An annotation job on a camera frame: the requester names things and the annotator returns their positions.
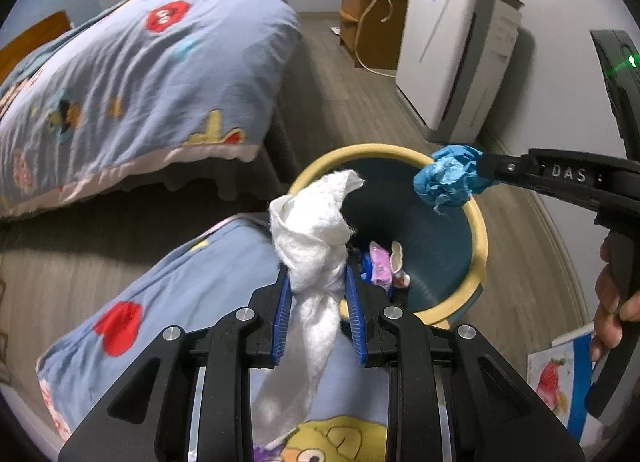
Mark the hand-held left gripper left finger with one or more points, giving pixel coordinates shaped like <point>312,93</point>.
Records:
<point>281,327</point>

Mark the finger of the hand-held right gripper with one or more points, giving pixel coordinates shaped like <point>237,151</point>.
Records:
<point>505,167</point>

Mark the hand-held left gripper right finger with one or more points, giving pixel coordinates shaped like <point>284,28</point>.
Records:
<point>356,327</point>

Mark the blue paper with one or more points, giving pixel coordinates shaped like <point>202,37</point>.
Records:
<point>447,177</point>

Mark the pink paper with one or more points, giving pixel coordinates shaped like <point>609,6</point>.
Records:
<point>379,262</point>

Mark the white tissue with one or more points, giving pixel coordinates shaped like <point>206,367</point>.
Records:
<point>310,242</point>

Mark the blue bin with yellow rim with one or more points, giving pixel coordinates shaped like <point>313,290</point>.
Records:
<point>410,227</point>

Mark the person's right hand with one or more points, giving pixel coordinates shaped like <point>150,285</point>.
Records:
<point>606,312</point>

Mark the blue cartoon printed cushion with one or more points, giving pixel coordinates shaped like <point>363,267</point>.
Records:
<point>200,292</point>

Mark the white air purifier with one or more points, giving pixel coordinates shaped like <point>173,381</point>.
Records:
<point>440,57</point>

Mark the wooden cabinet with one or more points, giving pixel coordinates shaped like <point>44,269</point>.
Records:
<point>380,32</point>

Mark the blue white printed carton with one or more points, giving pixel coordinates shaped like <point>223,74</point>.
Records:
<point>555,382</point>

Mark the blue cartoon printed duvet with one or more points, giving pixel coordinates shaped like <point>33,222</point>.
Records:
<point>150,82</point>

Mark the wooden bed headboard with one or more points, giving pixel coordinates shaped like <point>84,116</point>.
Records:
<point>30,47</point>

